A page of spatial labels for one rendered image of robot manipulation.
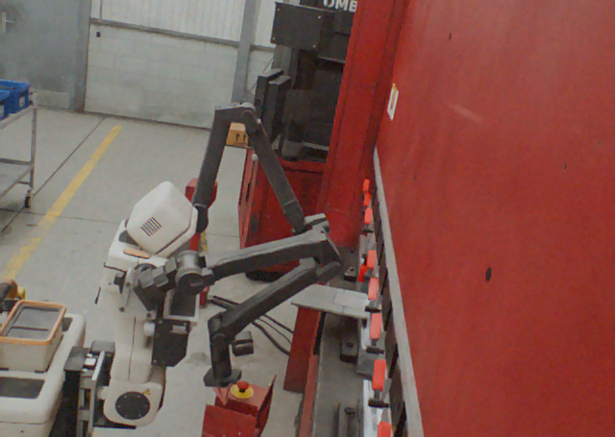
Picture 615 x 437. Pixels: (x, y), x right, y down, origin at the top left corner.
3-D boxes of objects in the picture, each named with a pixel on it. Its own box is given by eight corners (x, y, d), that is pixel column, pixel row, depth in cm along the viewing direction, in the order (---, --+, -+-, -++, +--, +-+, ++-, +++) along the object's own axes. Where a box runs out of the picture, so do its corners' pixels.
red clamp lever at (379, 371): (374, 356, 124) (368, 405, 119) (394, 360, 124) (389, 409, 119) (372, 359, 126) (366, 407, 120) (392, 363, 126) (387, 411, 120)
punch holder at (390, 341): (375, 371, 146) (390, 309, 141) (410, 377, 146) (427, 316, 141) (378, 409, 132) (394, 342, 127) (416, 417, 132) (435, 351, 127)
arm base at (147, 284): (136, 267, 168) (131, 287, 156) (162, 254, 167) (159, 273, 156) (154, 291, 171) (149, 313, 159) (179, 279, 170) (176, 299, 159)
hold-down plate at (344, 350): (341, 317, 233) (342, 310, 232) (355, 320, 232) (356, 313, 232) (339, 360, 204) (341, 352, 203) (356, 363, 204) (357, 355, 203)
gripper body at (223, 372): (235, 386, 179) (233, 363, 177) (202, 384, 181) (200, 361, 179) (242, 375, 185) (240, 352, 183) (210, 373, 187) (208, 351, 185)
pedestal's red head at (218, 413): (222, 406, 204) (229, 360, 199) (267, 421, 202) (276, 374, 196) (199, 445, 185) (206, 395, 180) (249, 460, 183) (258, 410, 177)
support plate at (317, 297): (295, 282, 227) (295, 279, 227) (365, 296, 227) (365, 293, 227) (290, 304, 210) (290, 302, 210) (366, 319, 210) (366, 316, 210)
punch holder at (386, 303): (373, 329, 165) (386, 274, 160) (404, 335, 165) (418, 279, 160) (375, 359, 151) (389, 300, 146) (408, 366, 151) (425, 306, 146)
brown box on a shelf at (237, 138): (218, 134, 435) (221, 117, 431) (255, 140, 439) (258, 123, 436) (218, 145, 407) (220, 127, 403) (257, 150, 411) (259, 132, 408)
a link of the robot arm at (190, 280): (331, 215, 172) (340, 235, 163) (335, 254, 179) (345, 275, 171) (171, 254, 166) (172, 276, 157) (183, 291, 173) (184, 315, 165)
